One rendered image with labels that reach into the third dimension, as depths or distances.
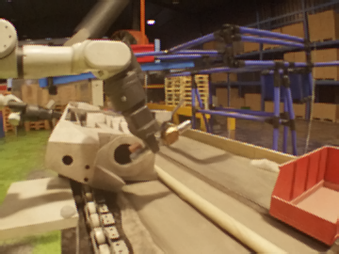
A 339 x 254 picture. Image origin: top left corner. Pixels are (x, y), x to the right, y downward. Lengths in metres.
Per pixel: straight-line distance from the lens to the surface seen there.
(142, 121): 0.50
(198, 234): 0.52
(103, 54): 0.46
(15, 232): 0.56
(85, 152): 0.64
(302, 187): 0.69
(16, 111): 1.14
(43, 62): 0.46
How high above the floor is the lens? 1.07
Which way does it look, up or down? 9 degrees down
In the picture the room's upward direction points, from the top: 1 degrees counter-clockwise
